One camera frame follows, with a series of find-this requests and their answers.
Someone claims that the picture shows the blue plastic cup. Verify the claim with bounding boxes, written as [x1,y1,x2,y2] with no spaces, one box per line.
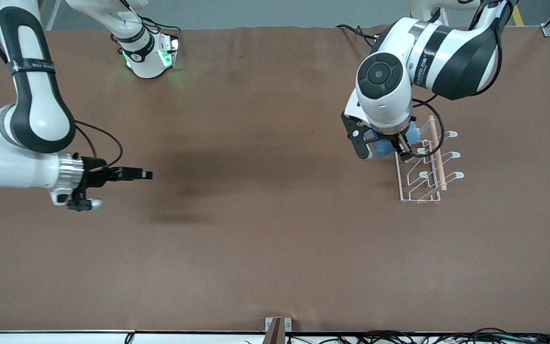
[370,120,422,160]

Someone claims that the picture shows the brown table cover sheet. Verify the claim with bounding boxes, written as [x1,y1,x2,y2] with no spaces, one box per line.
[0,25,550,333]

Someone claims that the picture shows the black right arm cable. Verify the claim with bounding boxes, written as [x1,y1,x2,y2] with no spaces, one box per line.
[74,120,123,170]

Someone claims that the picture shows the white wire cup holder rack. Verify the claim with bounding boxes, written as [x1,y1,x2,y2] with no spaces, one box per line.
[394,115,465,205]

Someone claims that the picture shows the black left base cables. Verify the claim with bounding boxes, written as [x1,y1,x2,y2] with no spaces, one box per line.
[336,24,381,48]

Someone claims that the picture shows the black base cables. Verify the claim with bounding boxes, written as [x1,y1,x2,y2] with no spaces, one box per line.
[111,0,181,54]
[336,24,381,48]

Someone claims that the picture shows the black right base cables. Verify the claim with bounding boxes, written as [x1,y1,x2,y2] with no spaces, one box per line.
[111,0,181,54]

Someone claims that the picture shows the black cable bundle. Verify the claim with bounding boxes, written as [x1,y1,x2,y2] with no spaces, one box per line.
[244,327,550,344]

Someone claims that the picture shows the small metal bracket plate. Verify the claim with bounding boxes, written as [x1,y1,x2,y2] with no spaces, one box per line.
[264,317,293,333]

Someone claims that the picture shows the brown post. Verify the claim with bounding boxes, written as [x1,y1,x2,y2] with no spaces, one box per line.
[263,318,285,344]

